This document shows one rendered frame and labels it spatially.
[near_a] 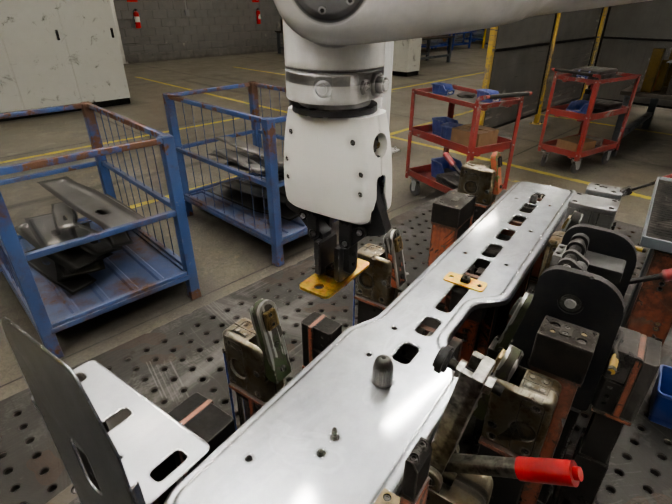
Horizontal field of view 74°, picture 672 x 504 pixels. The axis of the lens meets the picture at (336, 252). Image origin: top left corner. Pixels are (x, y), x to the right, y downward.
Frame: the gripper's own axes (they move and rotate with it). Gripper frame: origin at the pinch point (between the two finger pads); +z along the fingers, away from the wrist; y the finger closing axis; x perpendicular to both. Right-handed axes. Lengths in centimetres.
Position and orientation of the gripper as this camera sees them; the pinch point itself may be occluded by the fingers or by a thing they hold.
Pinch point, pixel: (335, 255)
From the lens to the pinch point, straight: 47.0
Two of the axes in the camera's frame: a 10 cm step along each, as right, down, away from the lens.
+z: 0.0, 8.7, 4.9
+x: -5.7, 4.0, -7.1
